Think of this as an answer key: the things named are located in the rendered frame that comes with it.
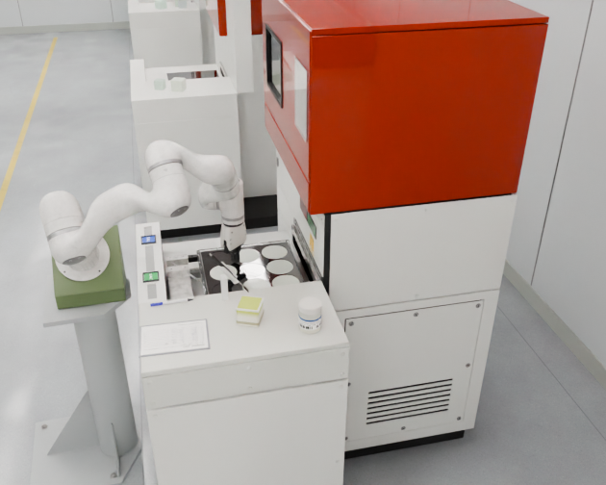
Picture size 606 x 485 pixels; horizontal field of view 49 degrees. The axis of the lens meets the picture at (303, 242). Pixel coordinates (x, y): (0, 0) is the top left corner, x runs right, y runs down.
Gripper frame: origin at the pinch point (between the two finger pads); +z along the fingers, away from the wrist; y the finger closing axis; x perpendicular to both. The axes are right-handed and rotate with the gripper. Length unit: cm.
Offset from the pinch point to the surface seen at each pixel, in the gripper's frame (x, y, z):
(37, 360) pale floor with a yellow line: -116, 25, 93
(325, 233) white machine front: 38.9, -2.4, -22.5
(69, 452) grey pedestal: -52, 55, 91
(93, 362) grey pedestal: -36, 45, 38
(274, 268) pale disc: 14.1, -6.0, 2.7
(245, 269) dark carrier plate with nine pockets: 6.1, 1.3, 2.8
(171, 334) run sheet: 18, 50, -4
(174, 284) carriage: -10.6, 21.9, 4.6
